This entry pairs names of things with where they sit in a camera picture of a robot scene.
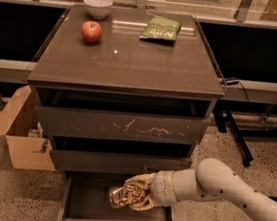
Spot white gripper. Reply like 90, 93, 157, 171
124, 171, 177, 212

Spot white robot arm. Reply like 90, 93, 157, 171
122, 158, 277, 221

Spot middle drawer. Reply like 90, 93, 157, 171
50, 149, 192, 176

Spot open bottom drawer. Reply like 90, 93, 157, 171
57, 172, 173, 221

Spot top drawer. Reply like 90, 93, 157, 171
36, 106, 208, 145

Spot dark brown drawer cabinet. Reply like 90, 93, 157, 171
9, 0, 235, 221

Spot black metal stand leg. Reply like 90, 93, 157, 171
213, 107, 254, 168

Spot open cardboard box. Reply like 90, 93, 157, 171
0, 86, 56, 172

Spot green chip bag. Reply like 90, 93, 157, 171
139, 16, 181, 41

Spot red apple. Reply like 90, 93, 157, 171
81, 21, 103, 44

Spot white ceramic bowl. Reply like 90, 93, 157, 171
83, 0, 113, 19

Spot small black device with cable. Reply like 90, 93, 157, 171
221, 77, 250, 102

